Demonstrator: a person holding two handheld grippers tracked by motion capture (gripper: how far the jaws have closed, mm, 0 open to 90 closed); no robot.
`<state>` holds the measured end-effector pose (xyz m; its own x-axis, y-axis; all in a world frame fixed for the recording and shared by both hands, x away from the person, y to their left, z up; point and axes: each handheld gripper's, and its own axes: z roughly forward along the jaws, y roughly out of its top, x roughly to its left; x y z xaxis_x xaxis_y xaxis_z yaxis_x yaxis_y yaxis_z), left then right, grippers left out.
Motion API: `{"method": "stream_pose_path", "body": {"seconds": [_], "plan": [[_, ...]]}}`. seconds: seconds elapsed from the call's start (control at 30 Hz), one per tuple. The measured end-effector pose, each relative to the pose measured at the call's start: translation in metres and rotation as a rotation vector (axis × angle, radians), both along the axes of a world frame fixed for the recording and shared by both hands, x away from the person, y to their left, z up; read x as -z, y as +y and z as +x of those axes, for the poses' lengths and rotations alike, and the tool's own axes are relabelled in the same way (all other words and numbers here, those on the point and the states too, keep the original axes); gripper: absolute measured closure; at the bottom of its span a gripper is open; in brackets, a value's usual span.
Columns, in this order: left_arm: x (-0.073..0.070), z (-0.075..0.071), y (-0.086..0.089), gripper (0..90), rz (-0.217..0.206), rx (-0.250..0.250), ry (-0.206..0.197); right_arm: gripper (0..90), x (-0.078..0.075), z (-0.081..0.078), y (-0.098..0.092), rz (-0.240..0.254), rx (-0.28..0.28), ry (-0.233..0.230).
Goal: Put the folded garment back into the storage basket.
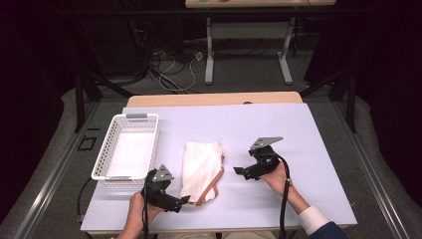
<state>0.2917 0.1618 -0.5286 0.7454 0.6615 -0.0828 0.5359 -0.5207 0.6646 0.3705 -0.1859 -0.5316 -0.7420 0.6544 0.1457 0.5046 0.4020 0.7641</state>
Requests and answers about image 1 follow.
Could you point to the cream baby bodysuit brown trim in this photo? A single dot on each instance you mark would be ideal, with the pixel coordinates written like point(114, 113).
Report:
point(200, 169)

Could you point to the black metal stand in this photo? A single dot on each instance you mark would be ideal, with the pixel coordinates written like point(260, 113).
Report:
point(79, 99)
point(351, 99)

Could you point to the black floor socket frame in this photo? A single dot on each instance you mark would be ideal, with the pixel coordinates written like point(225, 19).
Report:
point(79, 143)

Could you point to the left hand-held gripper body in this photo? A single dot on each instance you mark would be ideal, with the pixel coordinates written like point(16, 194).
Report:
point(154, 192)

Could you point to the brown table grommet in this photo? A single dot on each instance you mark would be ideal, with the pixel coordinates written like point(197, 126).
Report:
point(247, 102)

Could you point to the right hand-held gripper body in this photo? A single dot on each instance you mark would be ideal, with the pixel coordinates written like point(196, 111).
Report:
point(267, 159)

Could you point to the white perforated plastic basket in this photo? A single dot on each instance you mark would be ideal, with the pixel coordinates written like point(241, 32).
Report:
point(132, 156)

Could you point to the aluminium floor rail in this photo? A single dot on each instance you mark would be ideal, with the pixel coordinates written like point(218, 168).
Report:
point(375, 186)
point(49, 186)

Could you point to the wooden table with white legs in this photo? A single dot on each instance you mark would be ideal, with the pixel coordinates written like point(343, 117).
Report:
point(249, 3)

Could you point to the white power adapter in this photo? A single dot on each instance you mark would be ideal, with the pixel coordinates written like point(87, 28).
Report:
point(199, 55)

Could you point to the person's left hand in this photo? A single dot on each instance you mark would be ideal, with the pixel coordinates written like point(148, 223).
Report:
point(137, 212)

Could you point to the person's right hand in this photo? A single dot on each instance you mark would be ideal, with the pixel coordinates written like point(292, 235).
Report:
point(278, 179)

